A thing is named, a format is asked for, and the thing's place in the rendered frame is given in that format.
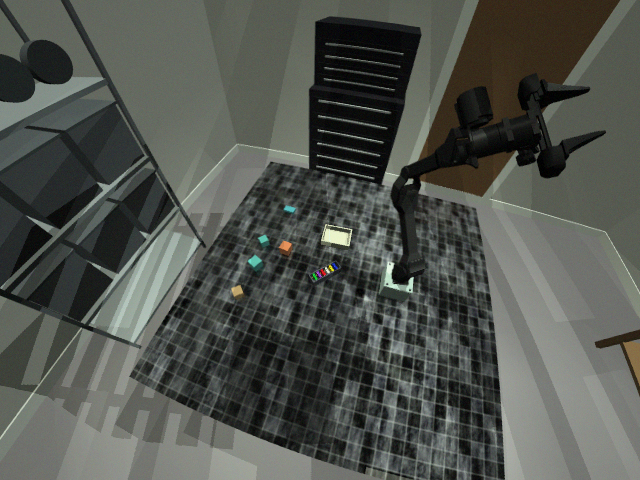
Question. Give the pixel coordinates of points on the cream square tray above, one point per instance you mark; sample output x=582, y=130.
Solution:
x=338, y=237

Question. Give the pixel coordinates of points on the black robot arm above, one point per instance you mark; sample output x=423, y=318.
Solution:
x=473, y=110

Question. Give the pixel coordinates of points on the tan block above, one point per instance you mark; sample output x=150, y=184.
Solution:
x=238, y=292

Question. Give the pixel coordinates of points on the orange-brown cube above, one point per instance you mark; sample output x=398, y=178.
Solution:
x=285, y=248

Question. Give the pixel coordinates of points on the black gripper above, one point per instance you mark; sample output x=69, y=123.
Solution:
x=525, y=130

